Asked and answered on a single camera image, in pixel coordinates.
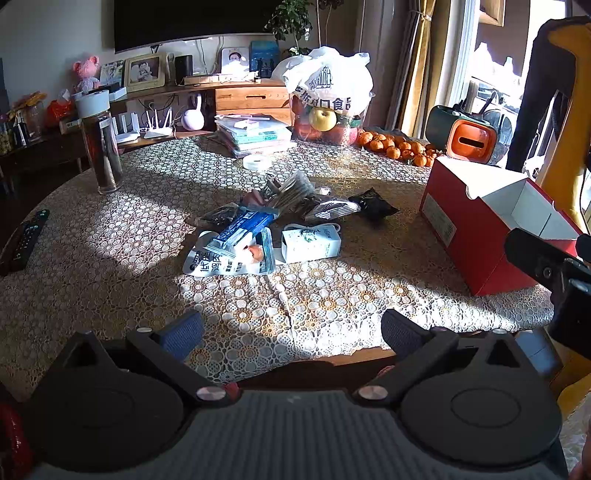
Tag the black television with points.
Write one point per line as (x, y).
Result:
(198, 23)

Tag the wooden drawer cabinet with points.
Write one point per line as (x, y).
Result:
(251, 99)

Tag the white router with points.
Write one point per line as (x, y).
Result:
(125, 129)
(158, 127)

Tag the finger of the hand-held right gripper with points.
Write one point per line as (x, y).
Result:
(535, 254)

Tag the dark water bottle white lid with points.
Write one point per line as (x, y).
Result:
(100, 147)

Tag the red cardboard box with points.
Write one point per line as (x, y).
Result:
(466, 217)

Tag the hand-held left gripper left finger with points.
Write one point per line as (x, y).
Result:
(182, 334)

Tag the small white carton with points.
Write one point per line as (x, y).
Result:
(309, 244)

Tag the green potted plant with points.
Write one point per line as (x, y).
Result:
(295, 18)

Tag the yellow curtain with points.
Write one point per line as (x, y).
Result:
(415, 60)

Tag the dark foil snack packet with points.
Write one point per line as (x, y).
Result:
(220, 216)

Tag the framed wall picture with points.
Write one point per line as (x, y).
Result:
(491, 11)

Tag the red bag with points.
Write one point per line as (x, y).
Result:
(58, 112)

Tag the blue white snack packet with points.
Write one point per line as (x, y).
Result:
(244, 226)

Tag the black speaker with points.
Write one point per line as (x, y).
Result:
(183, 69)

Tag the black snack packet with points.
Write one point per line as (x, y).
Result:
(374, 203)

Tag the yellow panel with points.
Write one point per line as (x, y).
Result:
(568, 115)

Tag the red apple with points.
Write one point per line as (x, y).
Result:
(307, 130)

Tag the clear tape roll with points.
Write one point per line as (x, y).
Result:
(257, 162)

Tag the pile of tangerines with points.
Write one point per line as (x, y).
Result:
(397, 147)

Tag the orange green tissue box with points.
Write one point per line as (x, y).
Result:
(466, 141)

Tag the white food pouch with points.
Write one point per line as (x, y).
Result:
(217, 263)

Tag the silver snack packet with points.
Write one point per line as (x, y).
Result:
(332, 207)
(291, 189)

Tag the purple swan lamp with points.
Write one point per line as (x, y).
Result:
(193, 117)

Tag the black remote control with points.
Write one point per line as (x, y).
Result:
(30, 235)
(8, 254)

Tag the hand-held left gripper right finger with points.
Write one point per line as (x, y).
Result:
(402, 331)

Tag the wooden television console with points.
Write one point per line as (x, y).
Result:
(46, 147)

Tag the yellow apple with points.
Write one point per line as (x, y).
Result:
(322, 119)

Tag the flat white box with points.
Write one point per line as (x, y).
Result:
(117, 93)

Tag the cream photo frame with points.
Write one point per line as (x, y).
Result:
(144, 71)

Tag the small photo card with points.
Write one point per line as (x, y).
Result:
(112, 72)

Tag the pink teddy bear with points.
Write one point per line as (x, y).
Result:
(87, 74)

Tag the white plastic bag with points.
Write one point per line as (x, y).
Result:
(323, 74)

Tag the white portrait frame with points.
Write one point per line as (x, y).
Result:
(234, 60)

